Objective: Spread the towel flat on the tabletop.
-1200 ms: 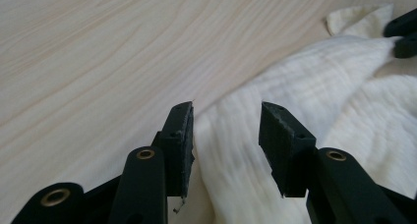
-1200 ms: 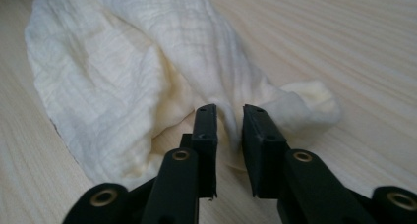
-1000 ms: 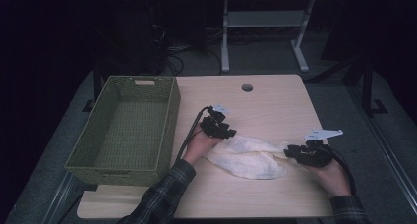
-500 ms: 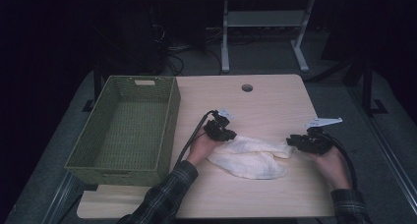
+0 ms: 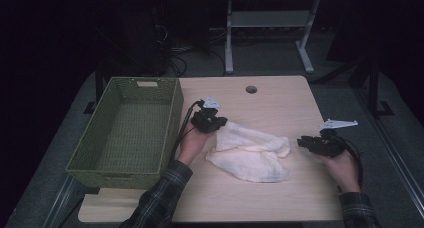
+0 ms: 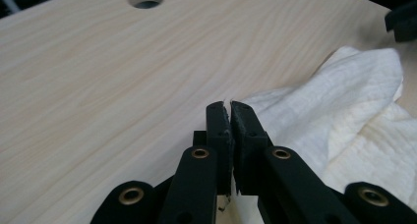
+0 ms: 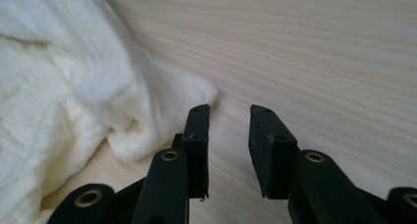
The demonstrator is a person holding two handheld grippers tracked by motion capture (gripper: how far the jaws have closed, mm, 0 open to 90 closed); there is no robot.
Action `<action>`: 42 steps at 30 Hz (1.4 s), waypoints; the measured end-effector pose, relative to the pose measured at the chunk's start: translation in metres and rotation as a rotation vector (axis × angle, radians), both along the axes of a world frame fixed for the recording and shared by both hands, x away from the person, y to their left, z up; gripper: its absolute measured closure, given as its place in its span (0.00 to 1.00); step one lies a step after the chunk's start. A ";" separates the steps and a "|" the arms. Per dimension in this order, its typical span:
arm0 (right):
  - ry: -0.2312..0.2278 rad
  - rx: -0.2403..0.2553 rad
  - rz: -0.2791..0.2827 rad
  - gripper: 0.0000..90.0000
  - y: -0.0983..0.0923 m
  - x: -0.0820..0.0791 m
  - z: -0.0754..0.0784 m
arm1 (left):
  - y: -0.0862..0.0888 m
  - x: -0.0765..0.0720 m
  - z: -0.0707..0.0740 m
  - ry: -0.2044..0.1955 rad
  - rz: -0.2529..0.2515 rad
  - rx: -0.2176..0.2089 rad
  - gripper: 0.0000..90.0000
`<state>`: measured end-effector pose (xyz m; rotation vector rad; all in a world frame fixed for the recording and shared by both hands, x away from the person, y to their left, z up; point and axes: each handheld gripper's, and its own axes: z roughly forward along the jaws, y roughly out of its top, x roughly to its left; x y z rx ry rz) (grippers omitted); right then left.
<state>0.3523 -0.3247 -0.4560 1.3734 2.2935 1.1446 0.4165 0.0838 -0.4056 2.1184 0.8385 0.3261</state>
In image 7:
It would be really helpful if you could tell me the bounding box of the white cloth with brown print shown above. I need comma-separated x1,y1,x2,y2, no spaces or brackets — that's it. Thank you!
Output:
0,0,219,224

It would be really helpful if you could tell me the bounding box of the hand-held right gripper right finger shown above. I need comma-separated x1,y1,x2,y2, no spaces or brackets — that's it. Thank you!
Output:
248,104,300,200

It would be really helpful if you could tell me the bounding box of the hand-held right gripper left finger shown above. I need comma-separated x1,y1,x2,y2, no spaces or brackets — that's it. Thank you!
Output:
181,103,211,199

